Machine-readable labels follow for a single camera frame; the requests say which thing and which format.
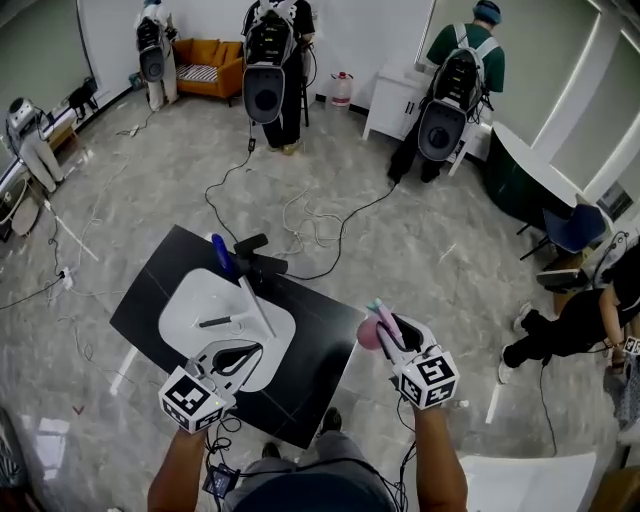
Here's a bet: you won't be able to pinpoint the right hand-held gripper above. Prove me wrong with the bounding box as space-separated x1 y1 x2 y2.
374 314 460 411

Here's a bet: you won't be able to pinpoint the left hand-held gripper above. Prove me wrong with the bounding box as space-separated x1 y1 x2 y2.
158 339 264 434

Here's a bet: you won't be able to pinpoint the pink round object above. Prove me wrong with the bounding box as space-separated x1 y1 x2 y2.
356 298 402 352

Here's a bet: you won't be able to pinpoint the person's right forearm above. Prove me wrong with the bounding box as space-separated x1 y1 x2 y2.
413 406 470 512

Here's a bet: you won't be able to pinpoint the person's left forearm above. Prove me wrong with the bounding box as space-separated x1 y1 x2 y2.
147 427 212 512

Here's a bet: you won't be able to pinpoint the long white stick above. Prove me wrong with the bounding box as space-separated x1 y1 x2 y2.
238 275 278 339

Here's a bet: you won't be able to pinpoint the white tray mat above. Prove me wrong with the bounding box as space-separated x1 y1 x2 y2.
158 267 298 394

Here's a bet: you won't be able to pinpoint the black table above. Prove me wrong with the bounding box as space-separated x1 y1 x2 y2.
109 224 370 451

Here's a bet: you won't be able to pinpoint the small black screen device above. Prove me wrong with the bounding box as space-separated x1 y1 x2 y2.
201 463 242 499

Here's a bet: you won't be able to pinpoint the person's grey trousers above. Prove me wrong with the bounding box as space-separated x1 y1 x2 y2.
294 431 375 476

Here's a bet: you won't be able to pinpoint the green round table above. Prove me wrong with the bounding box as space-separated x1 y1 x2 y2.
483 120 582 232

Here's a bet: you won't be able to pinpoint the blue chair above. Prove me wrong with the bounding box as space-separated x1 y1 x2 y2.
516 201 609 262

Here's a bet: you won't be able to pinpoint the white grey backpack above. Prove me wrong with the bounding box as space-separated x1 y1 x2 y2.
135 14 169 84
417 22 501 163
5 97 39 134
242 0 302 126

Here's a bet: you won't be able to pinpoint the white cabinet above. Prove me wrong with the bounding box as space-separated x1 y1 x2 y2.
361 63 494 177

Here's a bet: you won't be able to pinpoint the clear water jug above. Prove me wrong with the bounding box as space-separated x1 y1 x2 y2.
329 70 355 112

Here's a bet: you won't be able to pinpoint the white round side table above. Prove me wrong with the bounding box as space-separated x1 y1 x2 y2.
0 176 42 239

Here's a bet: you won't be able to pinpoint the orange sofa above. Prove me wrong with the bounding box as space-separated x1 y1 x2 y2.
172 38 245 104

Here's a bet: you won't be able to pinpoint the black bag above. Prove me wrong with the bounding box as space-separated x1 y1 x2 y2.
67 76 100 122

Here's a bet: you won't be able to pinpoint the blue handled tool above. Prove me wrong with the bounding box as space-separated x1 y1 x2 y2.
211 232 239 279

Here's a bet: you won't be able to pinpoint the black floor cable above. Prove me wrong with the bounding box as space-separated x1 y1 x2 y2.
286 178 402 283
0 272 66 312

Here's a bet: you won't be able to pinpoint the white tangled cable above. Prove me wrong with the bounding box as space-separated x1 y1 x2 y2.
281 186 347 249

